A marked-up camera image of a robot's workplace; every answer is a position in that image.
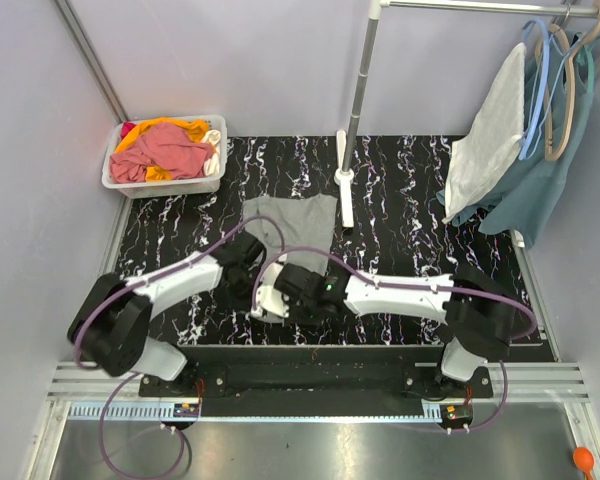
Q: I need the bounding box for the white laundry basket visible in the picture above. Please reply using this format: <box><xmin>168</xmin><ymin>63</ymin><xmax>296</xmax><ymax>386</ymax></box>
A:
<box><xmin>101</xmin><ymin>115</ymin><xmax>228</xmax><ymax>199</ymax></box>

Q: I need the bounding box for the magenta garment in basket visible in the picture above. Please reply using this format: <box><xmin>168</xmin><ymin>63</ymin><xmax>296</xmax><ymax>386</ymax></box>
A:
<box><xmin>119</xmin><ymin>122</ymin><xmax>136</xmax><ymax>140</ymax></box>

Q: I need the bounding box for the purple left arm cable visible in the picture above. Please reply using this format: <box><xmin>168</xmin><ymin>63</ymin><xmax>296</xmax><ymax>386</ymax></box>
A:
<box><xmin>73</xmin><ymin>215</ymin><xmax>286</xmax><ymax>480</ymax></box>

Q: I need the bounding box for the orange ball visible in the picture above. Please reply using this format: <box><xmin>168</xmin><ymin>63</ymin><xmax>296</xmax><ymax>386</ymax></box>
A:
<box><xmin>572</xmin><ymin>447</ymin><xmax>595</xmax><ymax>480</ymax></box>

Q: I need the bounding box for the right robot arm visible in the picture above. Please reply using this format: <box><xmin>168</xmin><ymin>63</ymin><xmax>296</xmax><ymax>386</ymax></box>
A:
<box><xmin>272</xmin><ymin>264</ymin><xmax>521</xmax><ymax>383</ymax></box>

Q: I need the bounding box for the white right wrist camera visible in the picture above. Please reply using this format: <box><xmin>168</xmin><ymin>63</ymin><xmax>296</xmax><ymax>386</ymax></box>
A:
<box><xmin>251</xmin><ymin>284</ymin><xmax>289</xmax><ymax>324</ymax></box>

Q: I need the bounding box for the grey t shirt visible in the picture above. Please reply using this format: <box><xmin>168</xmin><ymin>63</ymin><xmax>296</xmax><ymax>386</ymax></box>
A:
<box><xmin>242</xmin><ymin>194</ymin><xmax>337</xmax><ymax>275</ymax></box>

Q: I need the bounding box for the white hanging cloth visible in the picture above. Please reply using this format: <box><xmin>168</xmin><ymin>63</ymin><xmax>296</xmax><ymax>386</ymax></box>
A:
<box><xmin>442</xmin><ymin>43</ymin><xmax>527</xmax><ymax>223</ymax></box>

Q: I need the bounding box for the pink shirt in basket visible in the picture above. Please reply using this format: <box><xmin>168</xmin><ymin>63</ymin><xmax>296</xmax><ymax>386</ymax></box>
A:
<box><xmin>109</xmin><ymin>122</ymin><xmax>217</xmax><ymax>184</ymax></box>

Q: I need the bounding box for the beige plastic hanger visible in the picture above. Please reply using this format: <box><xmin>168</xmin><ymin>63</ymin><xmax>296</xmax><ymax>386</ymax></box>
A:
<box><xmin>544</xmin><ymin>1</ymin><xmax>600</xmax><ymax>162</ymax></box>

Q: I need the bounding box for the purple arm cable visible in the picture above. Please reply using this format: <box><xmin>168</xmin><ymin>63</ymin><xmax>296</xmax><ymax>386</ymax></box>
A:
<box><xmin>73</xmin><ymin>215</ymin><xmax>286</xmax><ymax>480</ymax></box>
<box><xmin>249</xmin><ymin>245</ymin><xmax>539</xmax><ymax>435</ymax></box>

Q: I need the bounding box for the orange shirt in basket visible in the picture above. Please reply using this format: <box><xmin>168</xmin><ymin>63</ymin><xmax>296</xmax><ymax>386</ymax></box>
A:
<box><xmin>114</xmin><ymin>116</ymin><xmax>210</xmax><ymax>182</ymax></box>

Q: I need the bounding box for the white garment in basket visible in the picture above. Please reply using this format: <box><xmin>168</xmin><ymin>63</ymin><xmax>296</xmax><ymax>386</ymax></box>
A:
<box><xmin>202</xmin><ymin>129</ymin><xmax>222</xmax><ymax>177</ymax></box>

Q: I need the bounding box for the teal plastic hanger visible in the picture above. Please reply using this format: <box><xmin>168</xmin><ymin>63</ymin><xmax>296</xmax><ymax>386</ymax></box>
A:
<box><xmin>574</xmin><ymin>46</ymin><xmax>595</xmax><ymax>94</ymax></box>

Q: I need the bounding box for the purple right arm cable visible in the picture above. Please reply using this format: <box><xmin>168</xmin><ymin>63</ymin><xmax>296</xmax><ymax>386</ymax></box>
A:
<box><xmin>249</xmin><ymin>245</ymin><xmax>539</xmax><ymax>435</ymax></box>

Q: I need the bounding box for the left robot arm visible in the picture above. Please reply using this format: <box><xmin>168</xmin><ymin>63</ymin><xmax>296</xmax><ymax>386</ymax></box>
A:
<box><xmin>67</xmin><ymin>231</ymin><xmax>266</xmax><ymax>382</ymax></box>

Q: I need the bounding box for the metal clothes rack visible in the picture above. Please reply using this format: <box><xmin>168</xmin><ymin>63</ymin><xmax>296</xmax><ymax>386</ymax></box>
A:
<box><xmin>333</xmin><ymin>0</ymin><xmax>600</xmax><ymax>229</ymax></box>

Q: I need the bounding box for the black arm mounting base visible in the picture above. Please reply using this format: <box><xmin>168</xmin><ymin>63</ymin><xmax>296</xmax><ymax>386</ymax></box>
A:
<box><xmin>139</xmin><ymin>346</ymin><xmax>494</xmax><ymax>421</ymax></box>

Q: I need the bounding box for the blue plastic hanger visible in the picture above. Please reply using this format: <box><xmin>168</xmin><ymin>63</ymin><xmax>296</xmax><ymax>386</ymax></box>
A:
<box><xmin>519</xmin><ymin>19</ymin><xmax>563</xmax><ymax>160</ymax></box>

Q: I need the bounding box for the teal hanging garment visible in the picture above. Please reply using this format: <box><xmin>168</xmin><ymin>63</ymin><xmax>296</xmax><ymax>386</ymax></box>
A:
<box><xmin>437</xmin><ymin>60</ymin><xmax>594</xmax><ymax>248</ymax></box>

